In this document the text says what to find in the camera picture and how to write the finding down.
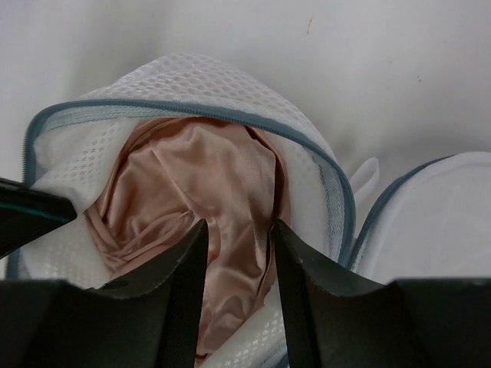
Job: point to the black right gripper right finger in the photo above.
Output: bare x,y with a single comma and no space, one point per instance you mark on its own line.
336,318

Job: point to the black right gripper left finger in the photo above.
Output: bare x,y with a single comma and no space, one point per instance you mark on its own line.
148,317

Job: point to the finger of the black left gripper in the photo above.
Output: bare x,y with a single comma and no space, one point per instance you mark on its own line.
28,214

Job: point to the round white mesh laundry bag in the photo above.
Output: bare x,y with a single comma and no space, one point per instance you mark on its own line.
431,222

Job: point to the pink bra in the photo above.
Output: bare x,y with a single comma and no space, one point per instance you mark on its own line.
173,172

